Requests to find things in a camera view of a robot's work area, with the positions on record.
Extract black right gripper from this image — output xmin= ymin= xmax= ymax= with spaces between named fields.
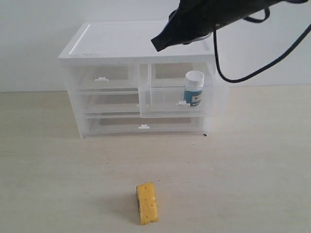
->
xmin=151 ymin=0 xmax=219 ymax=52

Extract white teal medicine bottle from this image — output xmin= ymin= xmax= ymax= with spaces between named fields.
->
xmin=184 ymin=70 xmax=205 ymax=107

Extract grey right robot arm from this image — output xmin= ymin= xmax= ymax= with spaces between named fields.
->
xmin=151 ymin=0 xmax=281 ymax=51

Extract white plastic drawer cabinet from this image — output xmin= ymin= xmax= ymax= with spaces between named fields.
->
xmin=59 ymin=21 xmax=215 ymax=138

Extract clear middle wide drawer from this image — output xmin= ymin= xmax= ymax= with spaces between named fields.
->
xmin=78 ymin=91 xmax=140 ymax=114

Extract yellow cheese wedge toy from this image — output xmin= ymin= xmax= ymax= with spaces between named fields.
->
xmin=136 ymin=182 xmax=158 ymax=225

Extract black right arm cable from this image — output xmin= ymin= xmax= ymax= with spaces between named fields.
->
xmin=211 ymin=0 xmax=311 ymax=83

